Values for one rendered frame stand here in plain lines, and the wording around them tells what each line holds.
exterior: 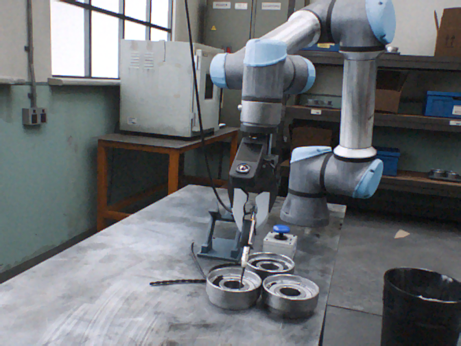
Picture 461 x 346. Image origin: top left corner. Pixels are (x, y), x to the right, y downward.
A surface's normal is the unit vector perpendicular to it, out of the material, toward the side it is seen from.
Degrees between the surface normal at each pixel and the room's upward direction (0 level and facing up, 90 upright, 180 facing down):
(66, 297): 0
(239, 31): 90
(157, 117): 90
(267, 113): 90
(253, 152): 31
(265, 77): 90
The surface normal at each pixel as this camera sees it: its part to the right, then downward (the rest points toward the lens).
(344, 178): -0.59, 0.29
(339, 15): -0.57, 0.04
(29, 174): 0.95, 0.12
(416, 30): -0.29, 0.18
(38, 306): 0.07, -0.98
